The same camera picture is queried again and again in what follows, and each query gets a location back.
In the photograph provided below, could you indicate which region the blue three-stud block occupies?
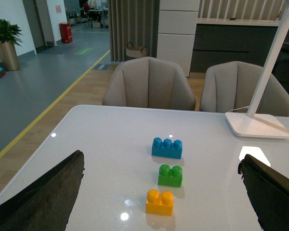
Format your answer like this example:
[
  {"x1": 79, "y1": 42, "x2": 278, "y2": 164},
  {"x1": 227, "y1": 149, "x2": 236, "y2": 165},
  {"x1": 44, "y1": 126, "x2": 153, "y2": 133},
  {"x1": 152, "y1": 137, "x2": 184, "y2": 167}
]
[{"x1": 151, "y1": 137, "x2": 183, "y2": 159}]

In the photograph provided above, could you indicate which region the green two-stud block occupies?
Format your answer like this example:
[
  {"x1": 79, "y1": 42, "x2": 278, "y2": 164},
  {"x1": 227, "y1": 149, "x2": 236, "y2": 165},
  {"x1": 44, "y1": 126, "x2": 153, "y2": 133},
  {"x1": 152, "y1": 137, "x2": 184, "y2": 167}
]
[{"x1": 158, "y1": 164, "x2": 183, "y2": 188}]

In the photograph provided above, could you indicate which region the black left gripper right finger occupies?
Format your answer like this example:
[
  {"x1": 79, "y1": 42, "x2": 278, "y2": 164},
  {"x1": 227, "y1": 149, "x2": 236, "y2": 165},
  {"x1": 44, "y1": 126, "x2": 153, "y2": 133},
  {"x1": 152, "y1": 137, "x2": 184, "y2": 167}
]
[{"x1": 238, "y1": 154, "x2": 289, "y2": 231}]

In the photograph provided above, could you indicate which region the dark counter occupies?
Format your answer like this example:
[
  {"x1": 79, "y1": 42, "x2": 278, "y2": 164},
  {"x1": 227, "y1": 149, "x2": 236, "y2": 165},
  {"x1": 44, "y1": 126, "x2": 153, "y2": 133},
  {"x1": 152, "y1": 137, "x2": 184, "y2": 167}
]
[{"x1": 190, "y1": 22, "x2": 278, "y2": 73}]

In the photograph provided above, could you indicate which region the beige chair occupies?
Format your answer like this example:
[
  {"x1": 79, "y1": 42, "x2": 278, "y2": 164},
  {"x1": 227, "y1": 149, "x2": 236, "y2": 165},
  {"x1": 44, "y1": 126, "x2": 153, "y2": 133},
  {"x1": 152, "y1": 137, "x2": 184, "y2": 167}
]
[
  {"x1": 102, "y1": 57, "x2": 196, "y2": 111},
  {"x1": 199, "y1": 61, "x2": 289, "y2": 117}
]

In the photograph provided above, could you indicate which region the woven basket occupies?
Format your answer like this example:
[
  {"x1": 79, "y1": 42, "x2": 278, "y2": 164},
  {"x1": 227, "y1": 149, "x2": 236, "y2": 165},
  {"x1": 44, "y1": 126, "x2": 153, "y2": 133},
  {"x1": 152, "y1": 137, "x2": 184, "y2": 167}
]
[{"x1": 126, "y1": 42, "x2": 147, "y2": 58}]

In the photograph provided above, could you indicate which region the white desk lamp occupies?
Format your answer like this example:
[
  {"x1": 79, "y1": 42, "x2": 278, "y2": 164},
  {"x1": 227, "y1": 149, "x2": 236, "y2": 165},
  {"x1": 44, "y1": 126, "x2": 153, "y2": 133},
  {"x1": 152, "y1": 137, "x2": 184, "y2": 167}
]
[{"x1": 225, "y1": 0, "x2": 289, "y2": 139}]

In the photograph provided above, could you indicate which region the white cabinet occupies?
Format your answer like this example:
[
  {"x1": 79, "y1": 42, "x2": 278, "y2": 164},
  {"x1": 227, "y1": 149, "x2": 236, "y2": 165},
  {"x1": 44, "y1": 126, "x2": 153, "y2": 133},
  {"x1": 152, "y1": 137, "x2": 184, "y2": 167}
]
[{"x1": 157, "y1": 0, "x2": 200, "y2": 77}]

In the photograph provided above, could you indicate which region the yellow two-stud block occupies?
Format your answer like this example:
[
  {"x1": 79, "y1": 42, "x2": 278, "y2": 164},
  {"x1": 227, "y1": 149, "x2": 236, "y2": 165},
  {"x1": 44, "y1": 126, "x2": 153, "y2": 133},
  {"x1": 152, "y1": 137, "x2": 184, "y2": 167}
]
[{"x1": 145, "y1": 189, "x2": 174, "y2": 216}]

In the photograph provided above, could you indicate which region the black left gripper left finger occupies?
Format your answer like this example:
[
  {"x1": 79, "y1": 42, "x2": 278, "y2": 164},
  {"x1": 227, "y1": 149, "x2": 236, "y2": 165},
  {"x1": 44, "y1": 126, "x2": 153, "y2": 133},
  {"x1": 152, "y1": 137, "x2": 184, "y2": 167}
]
[{"x1": 0, "y1": 150, "x2": 84, "y2": 231}]

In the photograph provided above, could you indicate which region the grey curtain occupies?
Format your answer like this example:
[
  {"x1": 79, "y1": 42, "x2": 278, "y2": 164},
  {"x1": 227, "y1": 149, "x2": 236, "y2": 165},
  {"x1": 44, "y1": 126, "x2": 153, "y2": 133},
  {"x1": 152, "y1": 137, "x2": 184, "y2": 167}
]
[{"x1": 107, "y1": 0, "x2": 160, "y2": 62}]

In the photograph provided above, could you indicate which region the right beige chair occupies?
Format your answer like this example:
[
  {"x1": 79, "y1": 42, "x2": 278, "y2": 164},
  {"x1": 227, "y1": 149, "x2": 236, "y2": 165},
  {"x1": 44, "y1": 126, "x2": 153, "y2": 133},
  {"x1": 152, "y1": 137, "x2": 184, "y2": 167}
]
[{"x1": 199, "y1": 61, "x2": 289, "y2": 117}]

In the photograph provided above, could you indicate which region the left beige chair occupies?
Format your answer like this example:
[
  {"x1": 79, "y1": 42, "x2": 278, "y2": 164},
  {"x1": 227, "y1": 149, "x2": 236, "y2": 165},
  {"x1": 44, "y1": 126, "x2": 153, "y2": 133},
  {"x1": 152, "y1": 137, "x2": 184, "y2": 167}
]
[{"x1": 102, "y1": 57, "x2": 196, "y2": 111}]

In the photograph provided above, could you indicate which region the white lamp cable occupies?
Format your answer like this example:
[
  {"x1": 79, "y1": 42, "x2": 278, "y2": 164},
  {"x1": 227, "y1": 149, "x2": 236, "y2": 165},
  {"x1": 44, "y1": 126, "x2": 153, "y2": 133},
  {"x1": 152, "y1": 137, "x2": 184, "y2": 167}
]
[{"x1": 229, "y1": 105, "x2": 251, "y2": 113}]

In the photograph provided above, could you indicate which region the red bin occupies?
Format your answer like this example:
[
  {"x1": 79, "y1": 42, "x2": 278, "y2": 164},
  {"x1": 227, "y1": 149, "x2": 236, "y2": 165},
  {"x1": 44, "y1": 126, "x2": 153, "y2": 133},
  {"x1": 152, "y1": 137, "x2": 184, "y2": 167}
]
[{"x1": 59, "y1": 23, "x2": 73, "y2": 43}]

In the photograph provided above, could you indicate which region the potted green plant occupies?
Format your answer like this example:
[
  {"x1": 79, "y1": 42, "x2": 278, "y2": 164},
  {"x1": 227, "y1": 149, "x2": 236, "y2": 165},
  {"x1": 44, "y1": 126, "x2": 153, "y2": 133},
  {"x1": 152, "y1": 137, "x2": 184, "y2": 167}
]
[{"x1": 0, "y1": 19, "x2": 22, "y2": 71}]

